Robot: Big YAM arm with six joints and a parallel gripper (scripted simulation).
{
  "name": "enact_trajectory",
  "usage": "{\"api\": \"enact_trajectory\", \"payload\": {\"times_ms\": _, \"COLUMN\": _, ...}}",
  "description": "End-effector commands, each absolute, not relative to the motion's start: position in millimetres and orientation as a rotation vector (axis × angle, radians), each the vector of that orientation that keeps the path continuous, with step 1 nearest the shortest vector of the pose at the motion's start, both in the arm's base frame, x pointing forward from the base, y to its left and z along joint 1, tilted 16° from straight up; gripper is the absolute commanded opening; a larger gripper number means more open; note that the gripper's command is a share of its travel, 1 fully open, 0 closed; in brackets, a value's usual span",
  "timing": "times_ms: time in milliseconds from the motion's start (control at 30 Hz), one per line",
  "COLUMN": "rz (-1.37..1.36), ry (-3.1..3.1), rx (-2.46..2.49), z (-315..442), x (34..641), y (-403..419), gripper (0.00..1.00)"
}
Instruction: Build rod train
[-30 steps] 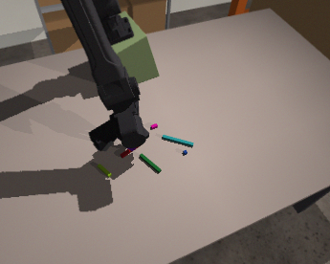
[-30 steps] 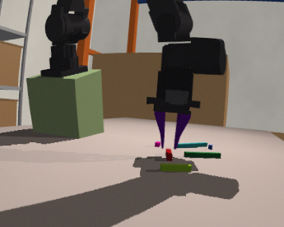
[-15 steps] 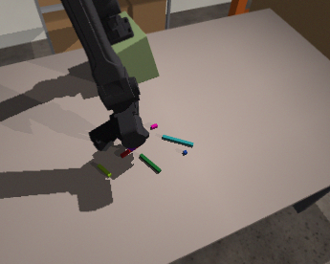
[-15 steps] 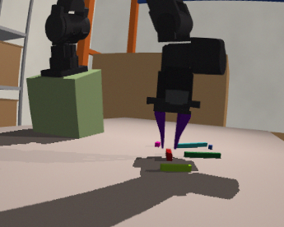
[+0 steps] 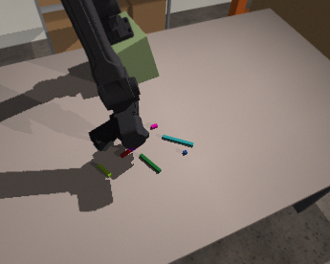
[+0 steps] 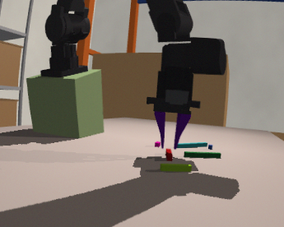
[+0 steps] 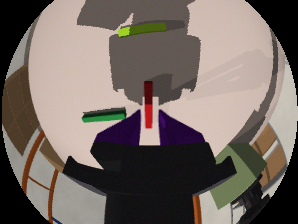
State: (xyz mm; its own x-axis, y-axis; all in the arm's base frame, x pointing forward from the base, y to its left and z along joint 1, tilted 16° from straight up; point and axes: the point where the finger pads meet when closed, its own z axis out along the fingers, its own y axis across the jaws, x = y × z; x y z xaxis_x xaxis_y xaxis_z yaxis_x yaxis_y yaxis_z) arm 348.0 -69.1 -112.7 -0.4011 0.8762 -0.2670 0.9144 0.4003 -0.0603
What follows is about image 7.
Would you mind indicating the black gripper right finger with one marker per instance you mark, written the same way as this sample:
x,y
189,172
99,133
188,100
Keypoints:
x,y
176,131

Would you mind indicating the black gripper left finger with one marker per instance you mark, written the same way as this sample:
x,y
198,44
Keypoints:
x,y
126,132

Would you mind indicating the dark red rod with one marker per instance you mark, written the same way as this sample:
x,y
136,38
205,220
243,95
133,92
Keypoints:
x,y
148,100

